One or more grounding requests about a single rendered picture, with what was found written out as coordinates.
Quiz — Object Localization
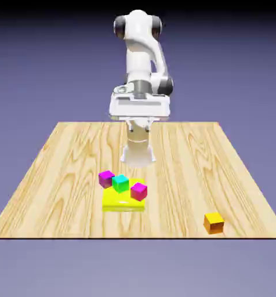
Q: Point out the small teal cube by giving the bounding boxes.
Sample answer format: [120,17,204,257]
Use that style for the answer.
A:
[111,174,130,194]

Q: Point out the small orange cube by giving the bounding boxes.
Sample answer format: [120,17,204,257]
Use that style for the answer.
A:
[203,212,225,235]

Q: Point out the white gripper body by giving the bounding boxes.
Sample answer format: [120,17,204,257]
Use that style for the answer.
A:
[108,93,172,122]

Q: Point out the small pink cube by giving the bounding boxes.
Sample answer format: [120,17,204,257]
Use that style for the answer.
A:
[130,182,148,202]

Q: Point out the small purple cube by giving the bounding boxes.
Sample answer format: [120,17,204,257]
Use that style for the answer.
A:
[98,170,116,189]

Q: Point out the large yellow box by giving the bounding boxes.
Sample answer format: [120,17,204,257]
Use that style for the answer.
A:
[102,178,146,212]

